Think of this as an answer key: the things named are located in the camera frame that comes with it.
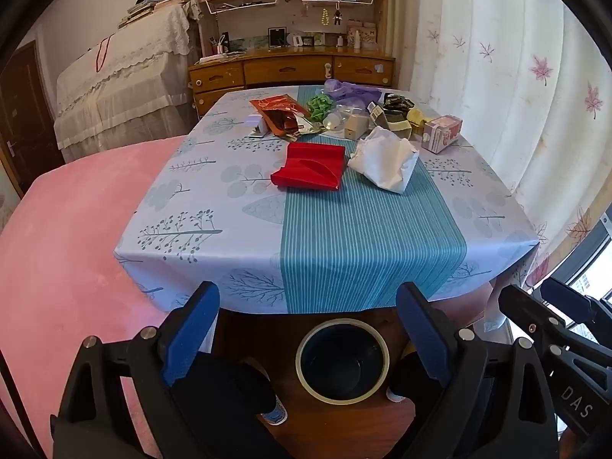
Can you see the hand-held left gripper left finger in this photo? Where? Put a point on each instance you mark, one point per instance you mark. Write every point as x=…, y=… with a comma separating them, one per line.
x=189, y=339

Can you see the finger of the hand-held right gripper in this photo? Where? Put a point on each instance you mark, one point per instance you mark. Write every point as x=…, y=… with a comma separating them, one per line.
x=521, y=311
x=566, y=296

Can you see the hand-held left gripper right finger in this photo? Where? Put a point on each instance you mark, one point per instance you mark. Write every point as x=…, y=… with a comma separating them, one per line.
x=423, y=339

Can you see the dark blue trash bin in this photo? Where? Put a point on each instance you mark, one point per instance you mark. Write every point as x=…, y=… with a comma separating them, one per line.
x=342, y=363

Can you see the white paper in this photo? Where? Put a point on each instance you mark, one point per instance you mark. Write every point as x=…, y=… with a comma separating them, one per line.
x=382, y=158

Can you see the pink carton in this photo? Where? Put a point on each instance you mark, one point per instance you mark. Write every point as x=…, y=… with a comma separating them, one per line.
x=442, y=134

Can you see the small white box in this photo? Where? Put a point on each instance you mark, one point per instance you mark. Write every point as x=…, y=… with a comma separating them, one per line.
x=256, y=125

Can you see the orange foil bag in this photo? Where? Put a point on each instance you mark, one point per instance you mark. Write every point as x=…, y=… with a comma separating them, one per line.
x=277, y=114

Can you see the green ribbon bow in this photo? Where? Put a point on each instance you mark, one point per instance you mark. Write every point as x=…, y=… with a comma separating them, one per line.
x=320, y=107

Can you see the purple plastic pack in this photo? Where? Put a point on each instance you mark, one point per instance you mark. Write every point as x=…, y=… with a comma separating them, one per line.
x=349, y=91

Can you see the person's right leg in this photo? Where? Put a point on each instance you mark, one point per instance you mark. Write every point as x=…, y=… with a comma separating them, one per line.
x=406, y=373

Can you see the pink bed sheet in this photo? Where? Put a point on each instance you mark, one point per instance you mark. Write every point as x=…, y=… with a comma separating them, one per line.
x=71, y=272

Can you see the red cardboard box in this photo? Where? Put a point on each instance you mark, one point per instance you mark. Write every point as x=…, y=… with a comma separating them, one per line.
x=306, y=167

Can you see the yellow packet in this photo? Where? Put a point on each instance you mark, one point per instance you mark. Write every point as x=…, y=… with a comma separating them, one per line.
x=416, y=117

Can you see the small beige box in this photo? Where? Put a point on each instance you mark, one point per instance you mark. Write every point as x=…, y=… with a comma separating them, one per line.
x=356, y=126

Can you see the clear plastic bottle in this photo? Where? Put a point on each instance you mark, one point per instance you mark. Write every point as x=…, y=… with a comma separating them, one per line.
x=334, y=120

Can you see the dark green packet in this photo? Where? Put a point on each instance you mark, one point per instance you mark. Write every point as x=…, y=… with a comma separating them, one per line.
x=397, y=104

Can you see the leaf print curtain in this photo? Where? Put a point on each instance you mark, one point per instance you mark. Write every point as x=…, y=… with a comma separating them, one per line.
x=502, y=57

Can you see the cloth-covered piano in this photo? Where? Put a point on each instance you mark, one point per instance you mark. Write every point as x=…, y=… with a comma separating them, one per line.
x=119, y=86

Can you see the brown wooden door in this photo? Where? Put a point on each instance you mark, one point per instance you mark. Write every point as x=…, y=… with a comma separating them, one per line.
x=24, y=105

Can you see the wooden desk with bookshelf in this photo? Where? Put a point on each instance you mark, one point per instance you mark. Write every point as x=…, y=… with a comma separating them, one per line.
x=287, y=69

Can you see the pile of books and papers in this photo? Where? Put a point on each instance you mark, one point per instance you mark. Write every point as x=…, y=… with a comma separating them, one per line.
x=153, y=7

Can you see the black photo frame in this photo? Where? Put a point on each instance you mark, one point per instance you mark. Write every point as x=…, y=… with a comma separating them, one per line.
x=277, y=37

